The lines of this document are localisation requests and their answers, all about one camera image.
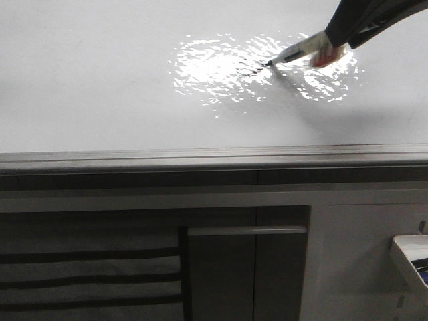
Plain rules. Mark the white whiteboard marker black tip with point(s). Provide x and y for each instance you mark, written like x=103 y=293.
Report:
x=318 y=46

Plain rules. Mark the large white whiteboard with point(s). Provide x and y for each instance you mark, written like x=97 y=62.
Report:
x=137 y=85

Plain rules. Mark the dark grey cabinet panel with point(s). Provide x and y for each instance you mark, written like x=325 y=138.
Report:
x=247 y=277

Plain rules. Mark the robot arm in dark sleeve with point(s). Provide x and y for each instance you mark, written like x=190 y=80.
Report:
x=357 y=21

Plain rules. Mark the white wall-mounted marker tray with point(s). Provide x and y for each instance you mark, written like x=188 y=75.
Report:
x=409 y=253

